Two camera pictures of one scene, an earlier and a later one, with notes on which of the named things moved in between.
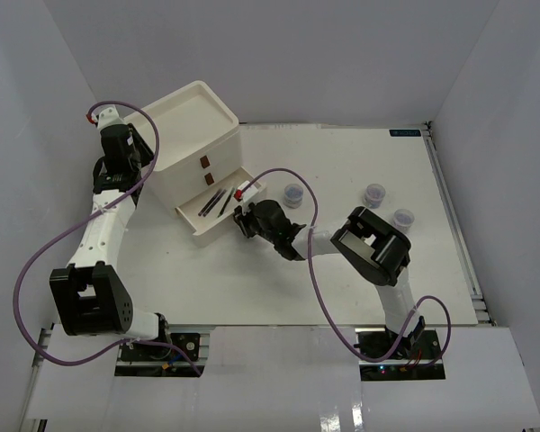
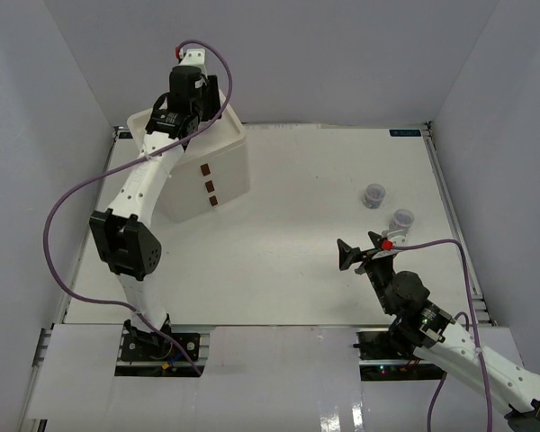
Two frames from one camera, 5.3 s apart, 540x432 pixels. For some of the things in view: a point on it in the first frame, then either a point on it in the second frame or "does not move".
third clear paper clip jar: x=403 y=219 does not move
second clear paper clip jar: x=373 y=195 does not move
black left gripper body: x=143 y=156 -> x=198 y=111
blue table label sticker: x=405 y=132 does not move
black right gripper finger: x=241 y=220 -> x=347 y=255
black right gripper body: x=256 y=228 -> x=381 y=272
